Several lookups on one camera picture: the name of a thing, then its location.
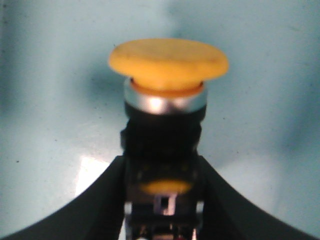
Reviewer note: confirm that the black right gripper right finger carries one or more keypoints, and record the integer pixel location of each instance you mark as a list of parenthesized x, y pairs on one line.
[(227, 215)]

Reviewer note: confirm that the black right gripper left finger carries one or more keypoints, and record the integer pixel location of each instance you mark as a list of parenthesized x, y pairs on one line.
[(96, 214)]

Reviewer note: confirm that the yellow push button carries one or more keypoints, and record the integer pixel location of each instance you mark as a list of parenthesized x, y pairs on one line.
[(165, 100)]

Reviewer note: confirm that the teal plastic box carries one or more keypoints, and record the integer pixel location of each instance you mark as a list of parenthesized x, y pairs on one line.
[(61, 106)]

